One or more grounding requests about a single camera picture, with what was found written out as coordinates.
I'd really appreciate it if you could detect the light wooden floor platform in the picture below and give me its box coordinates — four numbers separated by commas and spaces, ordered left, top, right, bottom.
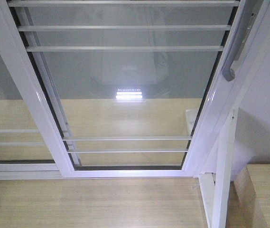
0, 98, 206, 228

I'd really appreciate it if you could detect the white framed sliding glass door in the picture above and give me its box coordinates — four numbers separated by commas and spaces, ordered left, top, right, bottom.
0, 0, 270, 179

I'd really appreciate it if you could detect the white fixed glass door panel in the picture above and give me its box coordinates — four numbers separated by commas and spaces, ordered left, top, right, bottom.
0, 21, 62, 180

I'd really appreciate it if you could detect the light wooden box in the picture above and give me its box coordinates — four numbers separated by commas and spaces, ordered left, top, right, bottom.
226, 164, 270, 228

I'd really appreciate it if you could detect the grey metal door handle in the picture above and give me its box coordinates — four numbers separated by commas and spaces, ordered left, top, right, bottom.
222, 0, 256, 82

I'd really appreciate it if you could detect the white door frame post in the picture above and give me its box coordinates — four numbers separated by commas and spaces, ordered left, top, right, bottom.
197, 108, 239, 228

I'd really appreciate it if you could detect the white diagonal support brace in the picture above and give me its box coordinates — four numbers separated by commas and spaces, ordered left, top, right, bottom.
185, 108, 199, 135

